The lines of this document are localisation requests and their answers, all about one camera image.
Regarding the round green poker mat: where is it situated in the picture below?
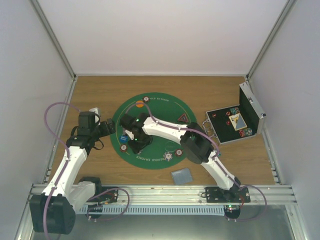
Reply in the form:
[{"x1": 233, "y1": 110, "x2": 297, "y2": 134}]
[{"x1": 110, "y1": 92, "x2": 197, "y2": 170}]

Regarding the blue small blind button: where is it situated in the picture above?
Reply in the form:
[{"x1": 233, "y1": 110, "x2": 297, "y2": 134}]
[{"x1": 119, "y1": 135, "x2": 129, "y2": 144}]

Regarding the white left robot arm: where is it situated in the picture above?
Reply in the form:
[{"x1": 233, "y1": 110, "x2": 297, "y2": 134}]
[{"x1": 29, "y1": 107, "x2": 116, "y2": 235}]

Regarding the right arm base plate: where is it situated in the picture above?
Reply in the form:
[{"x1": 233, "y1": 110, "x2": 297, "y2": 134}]
[{"x1": 200, "y1": 187, "x2": 251, "y2": 203}]

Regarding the grey slotted cable duct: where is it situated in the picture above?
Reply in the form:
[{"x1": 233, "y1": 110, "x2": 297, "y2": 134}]
[{"x1": 89, "y1": 204, "x2": 225, "y2": 217}]

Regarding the card deck in case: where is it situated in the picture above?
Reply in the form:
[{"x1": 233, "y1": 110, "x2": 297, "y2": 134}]
[{"x1": 228, "y1": 112, "x2": 248, "y2": 131}]

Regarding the black red all-in triangle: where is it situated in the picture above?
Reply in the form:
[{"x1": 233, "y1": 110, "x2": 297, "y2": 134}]
[{"x1": 177, "y1": 113, "x2": 189, "y2": 123}]

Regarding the blue poker chip stack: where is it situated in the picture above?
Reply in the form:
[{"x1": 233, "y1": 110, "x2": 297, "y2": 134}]
[{"x1": 163, "y1": 152, "x2": 173, "y2": 162}]

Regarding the aluminium poker case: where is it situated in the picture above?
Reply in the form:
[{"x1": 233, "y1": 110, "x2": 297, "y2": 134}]
[{"x1": 202, "y1": 82, "x2": 267, "y2": 145}]

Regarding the blue playing card deck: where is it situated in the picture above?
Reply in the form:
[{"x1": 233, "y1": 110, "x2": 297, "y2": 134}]
[{"x1": 171, "y1": 168, "x2": 193, "y2": 185}]

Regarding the aluminium frame rail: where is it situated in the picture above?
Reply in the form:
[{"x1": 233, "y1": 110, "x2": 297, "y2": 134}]
[{"x1": 27, "y1": 183, "x2": 298, "y2": 205}]

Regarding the orange big blind button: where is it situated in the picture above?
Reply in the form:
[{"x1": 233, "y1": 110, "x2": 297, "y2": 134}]
[{"x1": 135, "y1": 100, "x2": 145, "y2": 108}]

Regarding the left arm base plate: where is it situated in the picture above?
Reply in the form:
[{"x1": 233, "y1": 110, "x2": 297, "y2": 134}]
[{"x1": 85, "y1": 186, "x2": 119, "y2": 205}]

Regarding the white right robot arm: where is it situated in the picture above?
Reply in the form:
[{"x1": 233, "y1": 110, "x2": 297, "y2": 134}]
[{"x1": 119, "y1": 113, "x2": 241, "y2": 203}]

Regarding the red poker chip stack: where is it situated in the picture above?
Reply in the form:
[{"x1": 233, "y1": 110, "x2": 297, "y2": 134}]
[{"x1": 174, "y1": 149, "x2": 183, "y2": 157}]

